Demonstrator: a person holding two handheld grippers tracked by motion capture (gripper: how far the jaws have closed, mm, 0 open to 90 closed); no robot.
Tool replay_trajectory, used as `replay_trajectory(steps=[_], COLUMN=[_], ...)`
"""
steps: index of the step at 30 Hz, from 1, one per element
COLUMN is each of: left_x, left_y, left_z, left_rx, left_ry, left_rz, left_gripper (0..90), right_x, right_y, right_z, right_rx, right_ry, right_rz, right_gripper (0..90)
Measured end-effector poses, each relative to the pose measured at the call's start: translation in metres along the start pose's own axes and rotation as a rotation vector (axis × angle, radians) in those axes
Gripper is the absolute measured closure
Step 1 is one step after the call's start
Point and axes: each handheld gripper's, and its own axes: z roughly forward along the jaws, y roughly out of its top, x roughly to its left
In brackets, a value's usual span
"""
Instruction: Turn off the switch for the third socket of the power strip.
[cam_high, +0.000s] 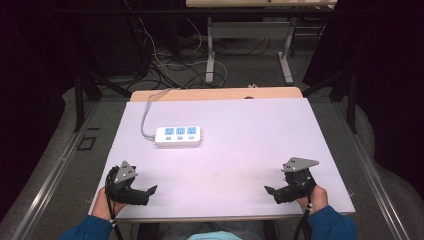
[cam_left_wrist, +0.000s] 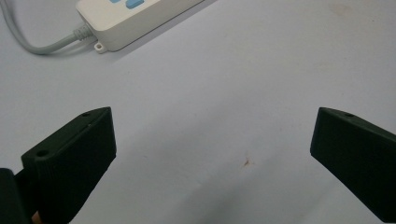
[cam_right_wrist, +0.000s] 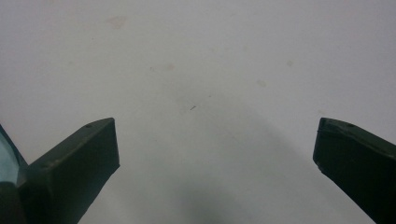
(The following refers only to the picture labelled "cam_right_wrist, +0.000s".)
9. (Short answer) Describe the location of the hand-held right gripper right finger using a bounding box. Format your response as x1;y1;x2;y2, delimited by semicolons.
312;117;396;224

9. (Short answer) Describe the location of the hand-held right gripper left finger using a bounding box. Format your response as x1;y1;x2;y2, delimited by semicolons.
17;117;120;224

